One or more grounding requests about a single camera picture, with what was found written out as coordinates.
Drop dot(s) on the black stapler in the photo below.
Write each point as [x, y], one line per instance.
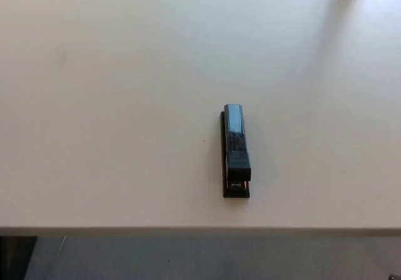
[238, 154]

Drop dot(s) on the black object under desk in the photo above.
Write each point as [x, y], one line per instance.
[14, 255]

